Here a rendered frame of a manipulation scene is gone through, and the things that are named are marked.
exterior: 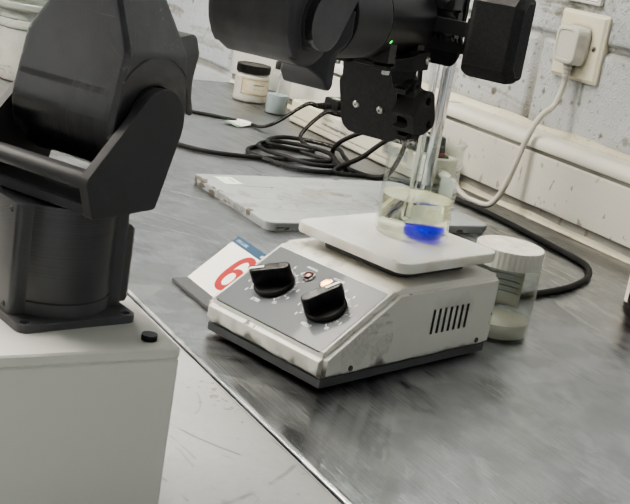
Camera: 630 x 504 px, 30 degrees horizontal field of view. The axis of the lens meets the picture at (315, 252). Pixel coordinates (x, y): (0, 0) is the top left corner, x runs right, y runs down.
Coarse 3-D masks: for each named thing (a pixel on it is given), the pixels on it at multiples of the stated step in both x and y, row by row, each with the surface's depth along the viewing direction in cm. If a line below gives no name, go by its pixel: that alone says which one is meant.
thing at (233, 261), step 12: (228, 252) 102; (240, 252) 101; (216, 264) 101; (228, 264) 100; (240, 264) 99; (252, 264) 99; (204, 276) 100; (216, 276) 100; (228, 276) 99; (216, 288) 98
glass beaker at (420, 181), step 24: (408, 144) 90; (432, 144) 95; (456, 144) 94; (408, 168) 90; (432, 168) 90; (456, 168) 91; (384, 192) 93; (408, 192) 91; (432, 192) 91; (456, 192) 93; (384, 216) 92; (408, 216) 91; (432, 216) 91; (408, 240) 92; (432, 240) 92
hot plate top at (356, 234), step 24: (336, 216) 96; (360, 216) 98; (336, 240) 90; (360, 240) 90; (384, 240) 91; (456, 240) 95; (384, 264) 87; (408, 264) 86; (432, 264) 88; (456, 264) 90
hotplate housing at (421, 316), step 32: (320, 256) 91; (352, 256) 91; (224, 288) 90; (384, 288) 86; (416, 288) 87; (448, 288) 89; (480, 288) 92; (224, 320) 88; (256, 320) 86; (384, 320) 85; (416, 320) 87; (448, 320) 90; (480, 320) 94; (256, 352) 86; (288, 352) 84; (320, 352) 82; (352, 352) 83; (384, 352) 86; (416, 352) 89; (448, 352) 92; (320, 384) 82
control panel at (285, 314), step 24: (312, 264) 90; (240, 288) 89; (312, 288) 88; (360, 288) 86; (264, 312) 87; (288, 312) 86; (360, 312) 84; (288, 336) 84; (312, 336) 83; (336, 336) 83
